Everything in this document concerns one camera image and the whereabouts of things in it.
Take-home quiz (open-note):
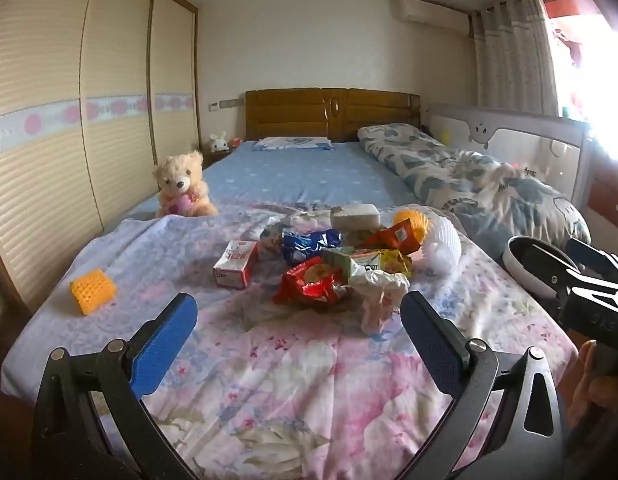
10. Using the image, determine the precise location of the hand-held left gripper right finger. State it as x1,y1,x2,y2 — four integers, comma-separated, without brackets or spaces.
400,290,564,480

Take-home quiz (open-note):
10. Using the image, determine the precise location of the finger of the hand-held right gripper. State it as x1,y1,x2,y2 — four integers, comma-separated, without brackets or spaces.
519,239,582,311
565,237,618,287

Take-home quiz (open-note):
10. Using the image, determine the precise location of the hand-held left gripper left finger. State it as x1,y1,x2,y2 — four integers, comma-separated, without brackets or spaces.
31,292,200,480

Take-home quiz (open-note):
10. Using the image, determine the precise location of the white rimmed trash bin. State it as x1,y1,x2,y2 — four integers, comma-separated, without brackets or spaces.
504,235,570,306

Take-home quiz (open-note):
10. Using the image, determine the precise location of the white paper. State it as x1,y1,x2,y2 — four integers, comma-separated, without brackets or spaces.
348,270,410,336

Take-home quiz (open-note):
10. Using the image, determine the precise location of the orange snack packet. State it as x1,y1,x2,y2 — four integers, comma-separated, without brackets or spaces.
359,222,424,256

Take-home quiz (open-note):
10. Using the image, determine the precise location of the red snack packet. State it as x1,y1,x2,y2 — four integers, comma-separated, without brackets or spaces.
273,256,352,306

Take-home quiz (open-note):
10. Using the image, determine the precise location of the person's right hand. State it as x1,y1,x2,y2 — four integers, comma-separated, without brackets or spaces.
570,340,618,442

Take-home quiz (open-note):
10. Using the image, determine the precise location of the brown drawer dresser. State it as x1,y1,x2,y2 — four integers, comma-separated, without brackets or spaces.
586,160,618,241

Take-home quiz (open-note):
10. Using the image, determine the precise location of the yellow snack packet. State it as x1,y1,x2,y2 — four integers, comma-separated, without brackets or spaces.
369,249,414,278

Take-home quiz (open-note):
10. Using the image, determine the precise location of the white foam fruit net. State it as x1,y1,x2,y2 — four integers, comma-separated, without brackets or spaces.
421,212,462,276

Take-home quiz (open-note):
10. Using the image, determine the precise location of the red and white carton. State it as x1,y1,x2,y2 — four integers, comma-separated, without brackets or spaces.
213,240,260,289

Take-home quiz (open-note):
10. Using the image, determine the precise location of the green snack packet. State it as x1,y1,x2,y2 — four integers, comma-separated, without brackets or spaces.
321,246,374,277

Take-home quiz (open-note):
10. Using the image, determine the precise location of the pink floral blanket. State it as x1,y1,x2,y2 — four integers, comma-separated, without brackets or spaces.
1,202,580,480

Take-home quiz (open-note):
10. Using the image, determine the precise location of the blue patterned duvet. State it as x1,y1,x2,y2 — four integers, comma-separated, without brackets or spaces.
357,123,592,261

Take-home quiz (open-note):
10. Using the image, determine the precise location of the clear plastic wrapper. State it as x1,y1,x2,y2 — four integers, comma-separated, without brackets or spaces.
259,211,334,261

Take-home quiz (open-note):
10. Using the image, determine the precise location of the blue snack packet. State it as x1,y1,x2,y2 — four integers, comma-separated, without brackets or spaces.
281,228,344,267

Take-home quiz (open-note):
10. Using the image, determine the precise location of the beige teddy bear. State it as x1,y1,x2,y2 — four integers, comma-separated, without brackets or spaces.
154,149,220,219

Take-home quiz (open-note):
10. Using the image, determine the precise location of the wooden nightstand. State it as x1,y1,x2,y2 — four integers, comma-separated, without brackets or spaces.
201,147,237,168

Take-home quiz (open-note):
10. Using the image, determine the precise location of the blue bed sheet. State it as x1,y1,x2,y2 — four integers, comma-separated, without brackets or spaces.
124,141,430,221

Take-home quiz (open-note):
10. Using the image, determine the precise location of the dotted grey curtain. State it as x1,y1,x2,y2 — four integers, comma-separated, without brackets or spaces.
470,0,560,116

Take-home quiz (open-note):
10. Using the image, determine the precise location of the blue and white pillow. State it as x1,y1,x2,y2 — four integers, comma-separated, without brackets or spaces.
252,136,334,152

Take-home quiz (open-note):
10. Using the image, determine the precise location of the red window decoration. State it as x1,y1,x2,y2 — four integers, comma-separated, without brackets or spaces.
543,0,592,61

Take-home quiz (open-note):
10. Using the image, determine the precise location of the wooden headboard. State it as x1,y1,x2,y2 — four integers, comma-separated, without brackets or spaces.
245,88,422,143

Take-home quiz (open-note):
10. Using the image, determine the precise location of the white air conditioner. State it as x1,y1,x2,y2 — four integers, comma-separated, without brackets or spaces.
394,0,472,31

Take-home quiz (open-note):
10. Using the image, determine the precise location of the cream sliding door wardrobe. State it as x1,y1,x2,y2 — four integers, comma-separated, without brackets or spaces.
0,0,200,326

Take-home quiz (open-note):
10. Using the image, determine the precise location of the grey bed guard rail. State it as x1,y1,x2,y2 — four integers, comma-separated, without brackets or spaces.
426,102,597,206

